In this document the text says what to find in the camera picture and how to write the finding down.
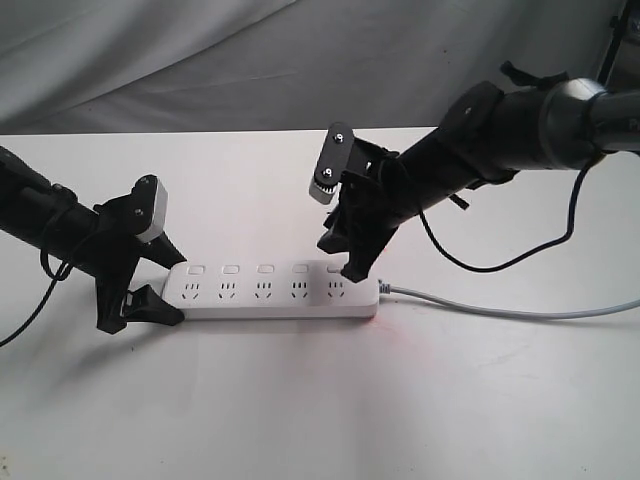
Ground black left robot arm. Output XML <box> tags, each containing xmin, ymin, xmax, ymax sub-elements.
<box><xmin>1</xmin><ymin>149</ymin><xmax>185</xmax><ymax>334</ymax></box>

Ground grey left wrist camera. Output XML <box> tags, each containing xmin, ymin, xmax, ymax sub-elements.
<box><xmin>134</xmin><ymin>176</ymin><xmax>168</xmax><ymax>243</ymax></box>

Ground white five-socket power strip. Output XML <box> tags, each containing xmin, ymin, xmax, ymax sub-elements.
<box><xmin>162</xmin><ymin>260</ymin><xmax>379</xmax><ymax>321</ymax></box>

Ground grey power cable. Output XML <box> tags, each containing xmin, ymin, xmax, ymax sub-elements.
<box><xmin>375</xmin><ymin>277</ymin><xmax>640</xmax><ymax>321</ymax></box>

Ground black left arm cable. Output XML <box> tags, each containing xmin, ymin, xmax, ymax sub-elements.
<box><xmin>0</xmin><ymin>204</ymin><xmax>101</xmax><ymax>348</ymax></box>

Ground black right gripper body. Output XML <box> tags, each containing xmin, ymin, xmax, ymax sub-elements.
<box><xmin>332</xmin><ymin>137</ymin><xmax>425</xmax><ymax>238</ymax></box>

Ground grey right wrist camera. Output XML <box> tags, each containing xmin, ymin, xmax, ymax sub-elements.
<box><xmin>309</xmin><ymin>122</ymin><xmax>354</xmax><ymax>205</ymax></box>

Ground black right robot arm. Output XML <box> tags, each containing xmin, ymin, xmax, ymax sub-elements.
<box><xmin>309</xmin><ymin>62</ymin><xmax>639</xmax><ymax>282</ymax></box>

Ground black tripod stand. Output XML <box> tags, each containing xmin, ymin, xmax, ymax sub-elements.
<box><xmin>596</xmin><ymin>0</ymin><xmax>633</xmax><ymax>85</ymax></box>

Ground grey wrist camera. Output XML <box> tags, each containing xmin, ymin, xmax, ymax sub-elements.
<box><xmin>134</xmin><ymin>176</ymin><xmax>168</xmax><ymax>243</ymax></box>
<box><xmin>309</xmin><ymin>122</ymin><xmax>354</xmax><ymax>205</ymax></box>

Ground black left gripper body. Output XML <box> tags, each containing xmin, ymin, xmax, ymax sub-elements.
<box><xmin>88</xmin><ymin>175</ymin><xmax>156</xmax><ymax>334</ymax></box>

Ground grey backdrop cloth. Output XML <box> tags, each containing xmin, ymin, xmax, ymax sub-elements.
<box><xmin>1</xmin><ymin>1</ymin><xmax>623</xmax><ymax>134</ymax></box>

